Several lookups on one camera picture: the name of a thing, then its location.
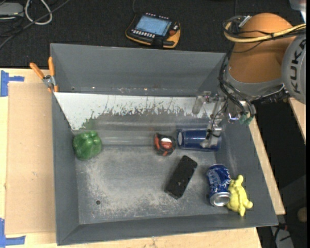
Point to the brown cardboard board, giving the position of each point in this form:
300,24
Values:
28,159

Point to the green toy bell pepper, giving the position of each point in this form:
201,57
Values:
87,145

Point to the dark blue cylindrical can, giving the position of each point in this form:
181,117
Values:
192,139

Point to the grey metal bin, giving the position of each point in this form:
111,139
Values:
134,185

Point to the yellow toy animal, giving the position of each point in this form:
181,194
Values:
238,196

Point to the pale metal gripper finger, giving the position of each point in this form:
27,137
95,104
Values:
209,140
199,105

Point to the black flat block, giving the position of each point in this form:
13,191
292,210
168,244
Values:
181,177

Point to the blue soda can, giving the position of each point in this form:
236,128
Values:
218,183

